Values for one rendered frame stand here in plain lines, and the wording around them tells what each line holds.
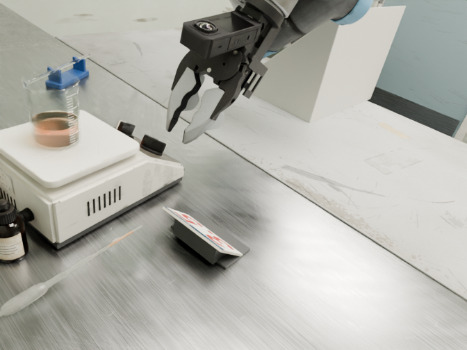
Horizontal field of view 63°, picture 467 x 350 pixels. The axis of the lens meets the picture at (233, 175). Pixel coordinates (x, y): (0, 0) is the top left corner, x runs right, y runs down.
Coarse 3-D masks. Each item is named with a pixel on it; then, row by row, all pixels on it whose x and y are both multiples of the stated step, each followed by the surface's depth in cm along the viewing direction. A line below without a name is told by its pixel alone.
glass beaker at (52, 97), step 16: (32, 80) 40; (48, 80) 41; (64, 80) 41; (32, 96) 37; (48, 96) 37; (64, 96) 38; (32, 112) 38; (48, 112) 38; (64, 112) 39; (32, 128) 40; (48, 128) 39; (64, 128) 40; (80, 128) 42; (48, 144) 40; (64, 144) 41
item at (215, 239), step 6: (174, 210) 45; (180, 216) 44; (186, 216) 46; (192, 222) 45; (198, 228) 43; (204, 228) 45; (204, 234) 42; (210, 234) 44; (216, 240) 42; (222, 240) 45; (222, 246) 41; (228, 246) 44
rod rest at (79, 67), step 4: (80, 60) 78; (84, 60) 78; (76, 64) 79; (80, 64) 79; (84, 64) 79; (48, 68) 72; (72, 68) 80; (76, 68) 80; (80, 68) 79; (84, 68) 79; (80, 72) 79; (84, 72) 79; (88, 72) 80; (80, 76) 78; (84, 76) 79
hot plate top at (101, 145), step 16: (80, 112) 49; (16, 128) 43; (96, 128) 46; (112, 128) 47; (0, 144) 40; (16, 144) 41; (32, 144) 41; (80, 144) 43; (96, 144) 43; (112, 144) 44; (128, 144) 44; (16, 160) 39; (32, 160) 39; (48, 160) 39; (64, 160) 40; (80, 160) 40; (96, 160) 41; (112, 160) 42; (32, 176) 38; (48, 176) 37; (64, 176) 38; (80, 176) 39
